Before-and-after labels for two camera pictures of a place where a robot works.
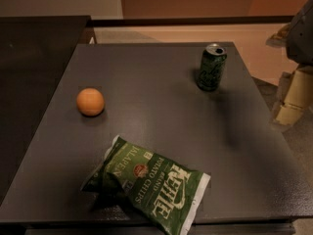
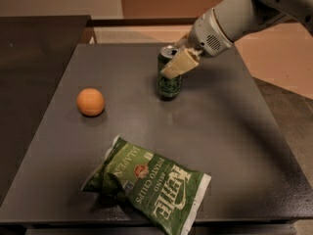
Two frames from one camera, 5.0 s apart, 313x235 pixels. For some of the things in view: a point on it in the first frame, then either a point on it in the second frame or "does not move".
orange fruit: (90, 101) does not move
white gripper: (301, 38) to (204, 35)
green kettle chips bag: (150, 187) does not move
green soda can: (212, 67) to (168, 87)
